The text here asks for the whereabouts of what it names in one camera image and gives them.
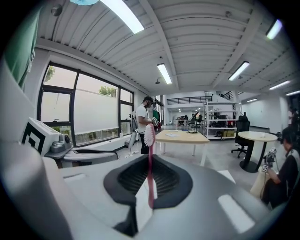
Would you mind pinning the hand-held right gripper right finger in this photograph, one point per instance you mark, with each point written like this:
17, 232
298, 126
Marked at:
201, 211

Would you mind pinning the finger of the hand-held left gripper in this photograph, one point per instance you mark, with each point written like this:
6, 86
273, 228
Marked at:
91, 157
98, 150

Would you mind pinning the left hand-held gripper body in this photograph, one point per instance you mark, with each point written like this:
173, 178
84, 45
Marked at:
39, 134

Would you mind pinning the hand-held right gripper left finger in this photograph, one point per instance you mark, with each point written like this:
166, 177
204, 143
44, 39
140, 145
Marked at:
77, 206

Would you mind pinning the pink toothbrush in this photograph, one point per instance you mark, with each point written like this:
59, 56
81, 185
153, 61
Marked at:
150, 164

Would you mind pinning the black framed window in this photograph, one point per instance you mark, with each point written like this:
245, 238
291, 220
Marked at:
93, 110

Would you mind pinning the rectangular wooden table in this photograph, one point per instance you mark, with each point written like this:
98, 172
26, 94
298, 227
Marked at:
180, 137

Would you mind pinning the person's green shirt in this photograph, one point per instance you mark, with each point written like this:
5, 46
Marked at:
22, 47

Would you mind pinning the black office chair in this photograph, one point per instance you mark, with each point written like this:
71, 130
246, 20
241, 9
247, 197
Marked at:
242, 131

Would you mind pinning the round ceiling spotlight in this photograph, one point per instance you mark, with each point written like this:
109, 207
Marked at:
56, 10
158, 81

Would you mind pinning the round wooden table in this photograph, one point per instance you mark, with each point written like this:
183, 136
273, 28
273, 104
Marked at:
256, 137

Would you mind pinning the white metal shelving unit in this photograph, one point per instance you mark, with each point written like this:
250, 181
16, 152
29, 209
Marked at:
221, 117

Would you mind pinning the long ceiling light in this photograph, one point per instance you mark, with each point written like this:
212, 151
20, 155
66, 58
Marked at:
164, 73
126, 16
239, 70
293, 92
274, 29
280, 84

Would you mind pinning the black balcony railing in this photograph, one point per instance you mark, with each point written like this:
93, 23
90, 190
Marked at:
187, 100

